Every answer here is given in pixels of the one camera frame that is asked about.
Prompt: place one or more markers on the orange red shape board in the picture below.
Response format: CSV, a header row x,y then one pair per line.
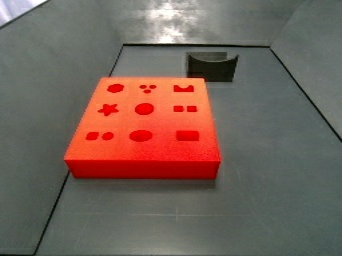
x,y
147,128

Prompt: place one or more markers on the black curved fixture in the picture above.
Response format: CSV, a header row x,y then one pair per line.
x,y
213,66

